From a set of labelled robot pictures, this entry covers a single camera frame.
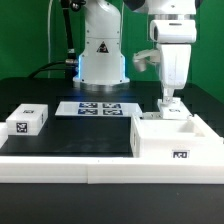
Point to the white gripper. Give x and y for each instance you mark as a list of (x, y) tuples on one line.
[(173, 70)]

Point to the white cabinet door panel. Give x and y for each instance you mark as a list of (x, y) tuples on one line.
[(174, 110)]

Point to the white cabinet body box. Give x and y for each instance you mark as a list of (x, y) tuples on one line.
[(165, 139)]

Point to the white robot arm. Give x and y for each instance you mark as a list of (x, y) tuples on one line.
[(168, 25)]

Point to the white cabinet top block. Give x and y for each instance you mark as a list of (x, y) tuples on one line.
[(27, 119)]

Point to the white marker base sheet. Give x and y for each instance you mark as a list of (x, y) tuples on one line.
[(101, 109)]

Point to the white U-shaped border fence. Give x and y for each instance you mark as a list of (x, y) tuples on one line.
[(204, 168)]

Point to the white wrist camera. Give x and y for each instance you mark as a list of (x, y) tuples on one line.
[(142, 58)]

